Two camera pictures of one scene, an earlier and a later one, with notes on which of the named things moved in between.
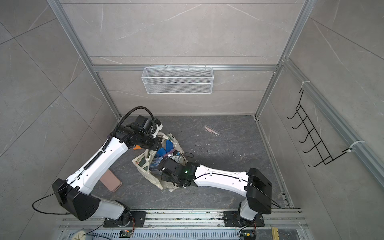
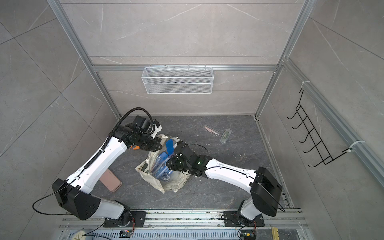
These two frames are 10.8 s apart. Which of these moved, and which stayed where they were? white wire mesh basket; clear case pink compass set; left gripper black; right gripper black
Moved: right gripper black
Stayed: white wire mesh basket; left gripper black; clear case pink compass set
